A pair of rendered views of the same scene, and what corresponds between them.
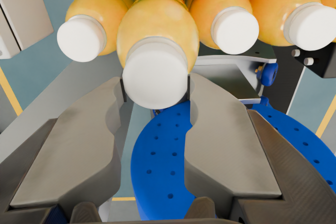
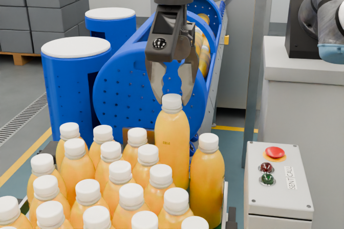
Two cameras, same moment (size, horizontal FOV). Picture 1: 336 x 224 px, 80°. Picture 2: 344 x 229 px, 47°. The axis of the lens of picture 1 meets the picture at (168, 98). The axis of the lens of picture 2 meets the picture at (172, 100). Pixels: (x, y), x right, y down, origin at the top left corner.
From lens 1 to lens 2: 0.69 m
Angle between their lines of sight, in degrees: 34
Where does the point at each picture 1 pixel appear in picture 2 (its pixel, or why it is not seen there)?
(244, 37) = (134, 131)
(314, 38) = (104, 127)
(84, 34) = (204, 138)
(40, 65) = not seen: outside the picture
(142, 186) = (196, 87)
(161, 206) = not seen: hidden behind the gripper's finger
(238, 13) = (135, 136)
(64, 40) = (214, 138)
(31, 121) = (337, 186)
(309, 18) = (106, 132)
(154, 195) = not seen: hidden behind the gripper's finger
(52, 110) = (320, 200)
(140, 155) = (198, 106)
